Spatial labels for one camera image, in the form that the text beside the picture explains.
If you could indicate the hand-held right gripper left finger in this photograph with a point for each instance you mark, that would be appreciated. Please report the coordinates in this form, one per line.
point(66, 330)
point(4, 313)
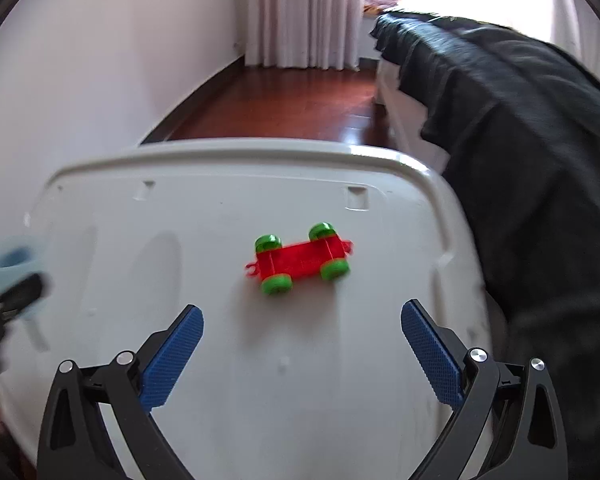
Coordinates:
point(172, 355)

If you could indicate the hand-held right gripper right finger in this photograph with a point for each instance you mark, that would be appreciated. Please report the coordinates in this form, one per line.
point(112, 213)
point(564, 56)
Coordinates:
point(430, 355)

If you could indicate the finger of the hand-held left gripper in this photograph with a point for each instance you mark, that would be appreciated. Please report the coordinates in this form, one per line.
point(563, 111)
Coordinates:
point(22, 291)

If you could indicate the light blue plastic container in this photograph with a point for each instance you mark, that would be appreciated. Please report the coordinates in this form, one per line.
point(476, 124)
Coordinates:
point(10, 262)

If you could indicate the red green toy car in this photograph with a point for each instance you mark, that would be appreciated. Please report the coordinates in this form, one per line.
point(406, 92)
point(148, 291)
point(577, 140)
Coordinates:
point(300, 260)

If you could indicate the white plastic storage bin lid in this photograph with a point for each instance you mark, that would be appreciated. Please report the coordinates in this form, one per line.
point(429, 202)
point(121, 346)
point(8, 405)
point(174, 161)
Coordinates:
point(260, 400)

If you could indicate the pink patterned curtain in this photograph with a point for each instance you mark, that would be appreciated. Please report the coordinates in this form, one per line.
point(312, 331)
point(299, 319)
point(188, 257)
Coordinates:
point(302, 15)

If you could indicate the white bed frame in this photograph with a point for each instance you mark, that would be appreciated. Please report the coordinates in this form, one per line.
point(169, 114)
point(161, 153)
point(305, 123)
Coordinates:
point(405, 110)

